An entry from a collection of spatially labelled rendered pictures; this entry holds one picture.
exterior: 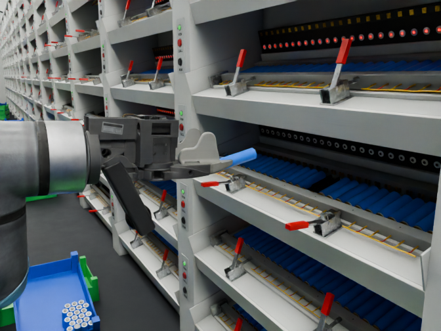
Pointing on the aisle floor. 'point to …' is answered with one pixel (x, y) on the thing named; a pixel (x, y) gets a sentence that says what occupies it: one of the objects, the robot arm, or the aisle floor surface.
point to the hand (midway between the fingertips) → (220, 165)
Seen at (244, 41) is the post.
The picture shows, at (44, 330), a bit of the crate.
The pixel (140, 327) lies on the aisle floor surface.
